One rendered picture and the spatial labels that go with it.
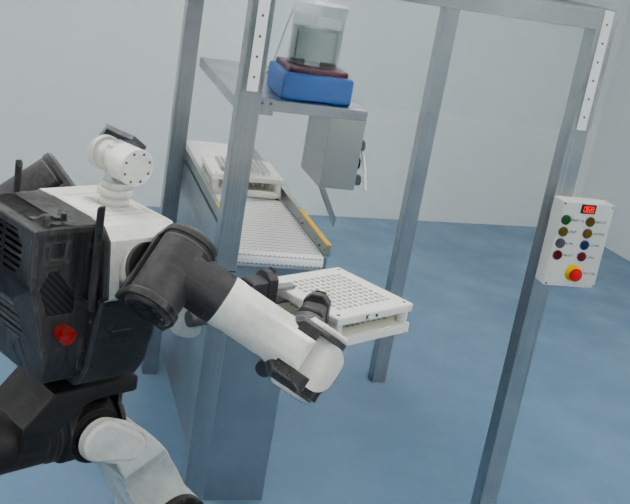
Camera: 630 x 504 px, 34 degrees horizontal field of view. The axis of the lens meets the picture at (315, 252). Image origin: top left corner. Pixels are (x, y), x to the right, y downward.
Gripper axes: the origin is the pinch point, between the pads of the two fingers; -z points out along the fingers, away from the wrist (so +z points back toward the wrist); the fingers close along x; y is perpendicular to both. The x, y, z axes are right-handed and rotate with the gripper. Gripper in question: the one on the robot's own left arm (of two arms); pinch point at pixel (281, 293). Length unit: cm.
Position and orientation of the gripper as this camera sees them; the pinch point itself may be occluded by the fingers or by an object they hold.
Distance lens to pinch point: 229.3
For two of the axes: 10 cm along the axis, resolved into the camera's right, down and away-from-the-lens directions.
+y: 5.8, 3.5, -7.4
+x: -1.4, 9.3, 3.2
